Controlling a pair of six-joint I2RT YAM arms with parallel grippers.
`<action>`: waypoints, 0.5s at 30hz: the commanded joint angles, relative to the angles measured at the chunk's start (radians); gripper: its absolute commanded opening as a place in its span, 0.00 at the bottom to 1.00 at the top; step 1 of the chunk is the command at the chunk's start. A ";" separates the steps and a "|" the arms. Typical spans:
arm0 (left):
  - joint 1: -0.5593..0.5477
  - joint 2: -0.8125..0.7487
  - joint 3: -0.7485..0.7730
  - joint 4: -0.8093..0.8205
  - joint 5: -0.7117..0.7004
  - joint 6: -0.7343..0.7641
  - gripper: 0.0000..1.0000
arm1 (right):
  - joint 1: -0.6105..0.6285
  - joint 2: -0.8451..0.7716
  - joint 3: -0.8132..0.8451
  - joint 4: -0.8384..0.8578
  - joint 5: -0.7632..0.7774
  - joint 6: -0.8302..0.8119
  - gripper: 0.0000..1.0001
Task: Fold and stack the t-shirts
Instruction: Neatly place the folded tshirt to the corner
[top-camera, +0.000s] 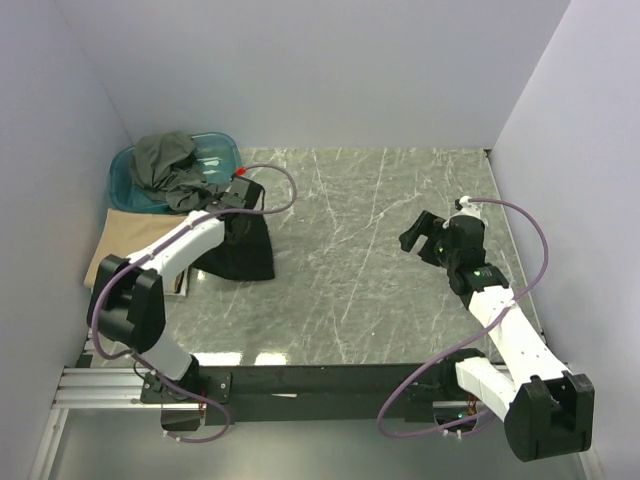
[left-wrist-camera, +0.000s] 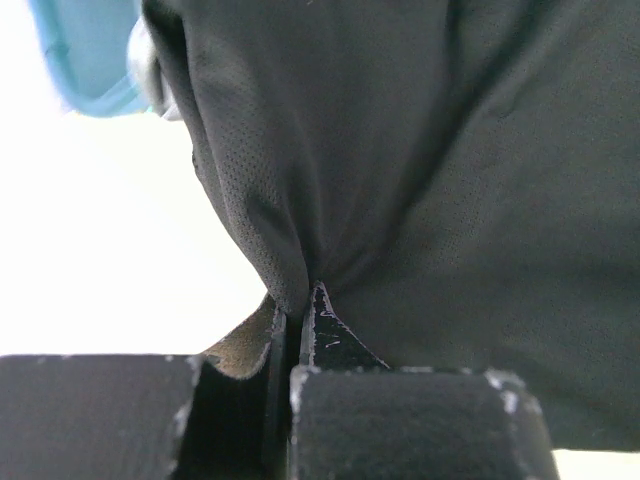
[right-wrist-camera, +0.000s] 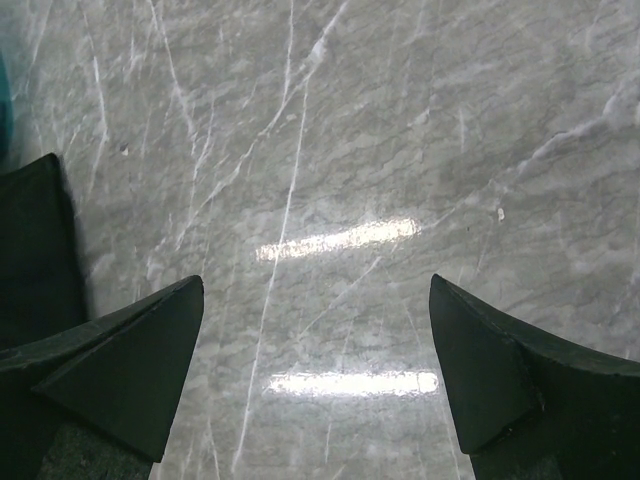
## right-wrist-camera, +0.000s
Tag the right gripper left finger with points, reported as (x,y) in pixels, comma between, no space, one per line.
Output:
(97,401)

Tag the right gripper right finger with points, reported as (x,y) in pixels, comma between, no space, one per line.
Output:
(528,404)

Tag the black t shirt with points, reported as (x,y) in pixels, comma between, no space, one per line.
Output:
(42,285)

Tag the teal plastic bin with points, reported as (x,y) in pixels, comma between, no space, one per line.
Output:
(6,111)

